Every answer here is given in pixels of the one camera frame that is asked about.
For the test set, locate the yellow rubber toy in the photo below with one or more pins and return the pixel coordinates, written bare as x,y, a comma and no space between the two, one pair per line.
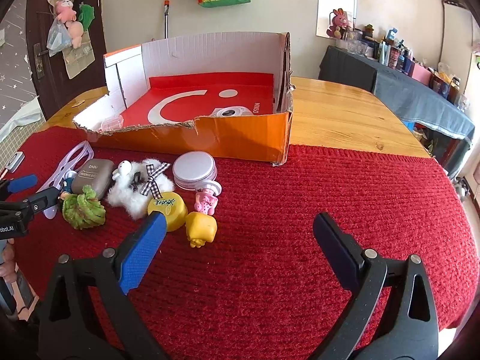
201,228

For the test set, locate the pink toy figure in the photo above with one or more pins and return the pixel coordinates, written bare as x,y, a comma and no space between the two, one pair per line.
206,200

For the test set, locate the person's left hand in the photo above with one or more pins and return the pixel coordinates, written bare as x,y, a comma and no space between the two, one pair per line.
5,270

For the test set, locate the dark brown door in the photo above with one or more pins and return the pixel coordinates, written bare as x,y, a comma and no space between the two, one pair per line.
37,26

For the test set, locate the red knitted blanket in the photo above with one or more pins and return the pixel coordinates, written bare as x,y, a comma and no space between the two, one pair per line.
262,213

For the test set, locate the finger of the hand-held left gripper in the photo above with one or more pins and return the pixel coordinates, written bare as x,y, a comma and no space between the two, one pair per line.
41,199
22,183

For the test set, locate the small clear plastic case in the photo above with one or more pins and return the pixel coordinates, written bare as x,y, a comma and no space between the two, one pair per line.
110,123

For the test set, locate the white cardboard box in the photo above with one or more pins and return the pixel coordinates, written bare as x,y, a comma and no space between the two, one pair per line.
232,138

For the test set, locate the pink rabbit plush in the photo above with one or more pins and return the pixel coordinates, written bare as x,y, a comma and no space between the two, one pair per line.
337,22

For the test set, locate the white fluffy rabbit scrunchie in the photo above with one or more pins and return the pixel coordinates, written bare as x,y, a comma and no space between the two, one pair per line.
127,195

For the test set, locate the lavender plastic clip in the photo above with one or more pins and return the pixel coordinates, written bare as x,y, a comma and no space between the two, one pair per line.
56,180

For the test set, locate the orange-tipped mop pole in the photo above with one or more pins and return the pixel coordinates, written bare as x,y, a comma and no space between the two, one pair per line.
166,18

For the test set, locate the white toy camera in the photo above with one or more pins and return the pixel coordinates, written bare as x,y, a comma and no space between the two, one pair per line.
225,112

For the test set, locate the pink plush toy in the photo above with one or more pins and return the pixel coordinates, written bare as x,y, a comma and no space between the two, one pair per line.
65,11

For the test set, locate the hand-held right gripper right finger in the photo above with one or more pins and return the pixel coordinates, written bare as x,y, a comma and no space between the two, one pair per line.
335,247

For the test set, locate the row of bottles and jars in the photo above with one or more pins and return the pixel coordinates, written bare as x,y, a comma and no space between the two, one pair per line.
397,58

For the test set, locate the small doll figurine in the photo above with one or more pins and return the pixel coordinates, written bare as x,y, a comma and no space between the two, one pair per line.
66,194

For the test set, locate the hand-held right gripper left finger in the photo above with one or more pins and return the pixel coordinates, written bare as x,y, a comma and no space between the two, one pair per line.
142,255

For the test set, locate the yellow round container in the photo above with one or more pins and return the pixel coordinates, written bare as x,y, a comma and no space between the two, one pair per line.
172,212

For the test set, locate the peach plush toy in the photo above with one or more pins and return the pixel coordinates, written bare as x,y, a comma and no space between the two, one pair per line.
75,33

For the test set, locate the taupe eye shadow case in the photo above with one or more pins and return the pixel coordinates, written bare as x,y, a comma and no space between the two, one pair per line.
93,180

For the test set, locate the dark cloth covered table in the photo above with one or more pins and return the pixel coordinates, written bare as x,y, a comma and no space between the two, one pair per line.
412,97

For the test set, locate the beige hanging organiser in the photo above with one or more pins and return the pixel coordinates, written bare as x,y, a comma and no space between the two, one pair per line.
78,62

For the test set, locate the round silver tin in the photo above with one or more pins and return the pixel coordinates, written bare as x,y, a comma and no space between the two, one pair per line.
194,168

